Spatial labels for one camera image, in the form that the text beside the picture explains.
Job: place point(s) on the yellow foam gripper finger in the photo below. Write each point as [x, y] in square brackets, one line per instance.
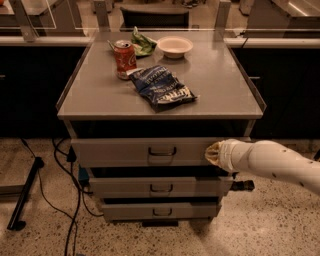
[212, 153]

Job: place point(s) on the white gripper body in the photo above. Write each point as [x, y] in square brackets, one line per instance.
[225, 155]

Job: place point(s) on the grey top drawer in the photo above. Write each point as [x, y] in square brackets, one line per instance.
[133, 152]

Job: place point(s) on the grey drawer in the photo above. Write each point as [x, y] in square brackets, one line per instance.
[157, 208]
[160, 181]
[133, 152]

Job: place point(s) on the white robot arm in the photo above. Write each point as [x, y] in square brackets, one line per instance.
[266, 159]

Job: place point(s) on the grey middle drawer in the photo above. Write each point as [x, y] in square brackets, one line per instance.
[160, 181]

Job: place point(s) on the grey bottom drawer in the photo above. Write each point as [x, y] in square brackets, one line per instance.
[157, 208]

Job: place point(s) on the grey drawer cabinet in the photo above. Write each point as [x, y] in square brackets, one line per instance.
[97, 104]

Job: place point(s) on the black caster wheel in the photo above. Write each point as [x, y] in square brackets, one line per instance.
[247, 185]

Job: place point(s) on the blue chip bag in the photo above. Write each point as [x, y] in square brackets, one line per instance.
[160, 88]

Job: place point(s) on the white paper bowl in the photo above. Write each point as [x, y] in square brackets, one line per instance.
[174, 47]

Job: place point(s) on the green chip bag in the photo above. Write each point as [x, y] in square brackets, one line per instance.
[143, 45]

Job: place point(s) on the red soda can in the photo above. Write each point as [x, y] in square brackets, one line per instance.
[125, 58]

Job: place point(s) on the dark chair behind glass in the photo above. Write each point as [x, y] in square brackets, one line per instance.
[171, 19]

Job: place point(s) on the black floor stand leg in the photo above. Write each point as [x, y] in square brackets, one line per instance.
[15, 223]

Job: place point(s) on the metal top drawer handle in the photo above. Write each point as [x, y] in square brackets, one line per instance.
[162, 153]

